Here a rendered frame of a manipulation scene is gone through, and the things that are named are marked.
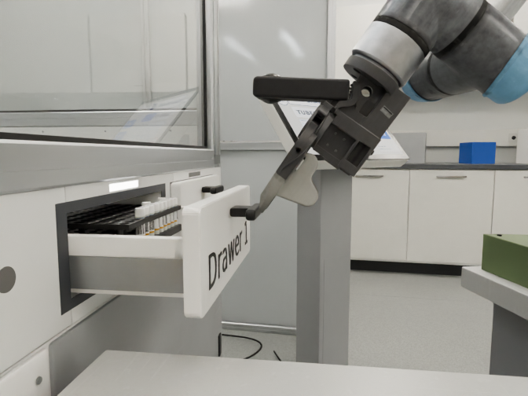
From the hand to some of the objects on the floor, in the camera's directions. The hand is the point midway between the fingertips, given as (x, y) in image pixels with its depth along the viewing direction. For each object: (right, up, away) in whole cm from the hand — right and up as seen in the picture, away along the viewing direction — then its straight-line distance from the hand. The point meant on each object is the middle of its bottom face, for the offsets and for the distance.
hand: (264, 198), depth 52 cm
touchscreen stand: (+25, -82, +99) cm, 131 cm away
